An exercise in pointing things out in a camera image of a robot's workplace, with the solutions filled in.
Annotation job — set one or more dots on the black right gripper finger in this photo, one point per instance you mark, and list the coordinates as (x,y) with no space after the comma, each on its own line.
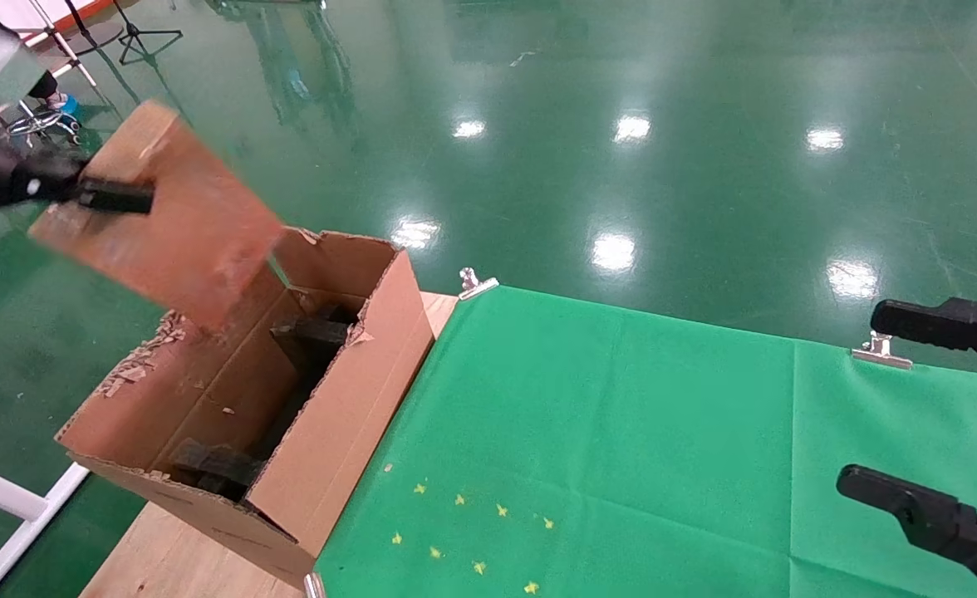
(937,523)
(945,324)

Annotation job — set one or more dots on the brown cardboard piece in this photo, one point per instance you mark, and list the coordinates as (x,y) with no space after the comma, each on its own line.
(198,224)

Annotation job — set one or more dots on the large open cardboard carton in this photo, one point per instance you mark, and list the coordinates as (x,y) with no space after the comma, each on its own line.
(347,432)

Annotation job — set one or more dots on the silver binder clip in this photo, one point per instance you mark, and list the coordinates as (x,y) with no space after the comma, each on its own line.
(314,588)
(476,285)
(879,355)

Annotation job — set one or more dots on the chrome swivel stool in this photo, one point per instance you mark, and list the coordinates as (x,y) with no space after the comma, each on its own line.
(36,124)

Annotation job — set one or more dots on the person in black clothes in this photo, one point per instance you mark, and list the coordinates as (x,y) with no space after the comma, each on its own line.
(44,85)

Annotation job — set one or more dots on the black pole stand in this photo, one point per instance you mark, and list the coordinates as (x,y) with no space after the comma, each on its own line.
(94,37)

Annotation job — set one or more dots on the black tripod stand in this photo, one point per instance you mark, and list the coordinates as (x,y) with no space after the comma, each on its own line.
(134,33)

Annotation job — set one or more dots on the black foam block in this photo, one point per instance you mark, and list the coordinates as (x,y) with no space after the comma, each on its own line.
(314,332)
(218,469)

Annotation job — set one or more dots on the green cloth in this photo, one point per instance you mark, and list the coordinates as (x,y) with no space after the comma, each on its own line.
(663,432)

